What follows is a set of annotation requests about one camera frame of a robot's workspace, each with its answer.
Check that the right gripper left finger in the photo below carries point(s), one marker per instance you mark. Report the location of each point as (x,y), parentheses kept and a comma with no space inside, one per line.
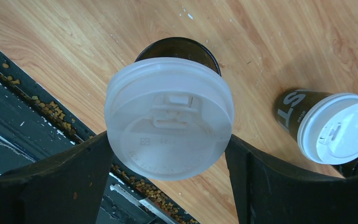
(66,188)

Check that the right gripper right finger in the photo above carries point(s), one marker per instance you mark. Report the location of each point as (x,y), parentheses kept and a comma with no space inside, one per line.
(268,190)

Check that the white coffee lid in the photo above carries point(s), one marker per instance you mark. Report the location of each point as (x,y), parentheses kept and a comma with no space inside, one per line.
(168,118)
(328,133)

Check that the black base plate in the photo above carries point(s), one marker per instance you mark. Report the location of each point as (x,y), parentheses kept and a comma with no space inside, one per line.
(34,126)

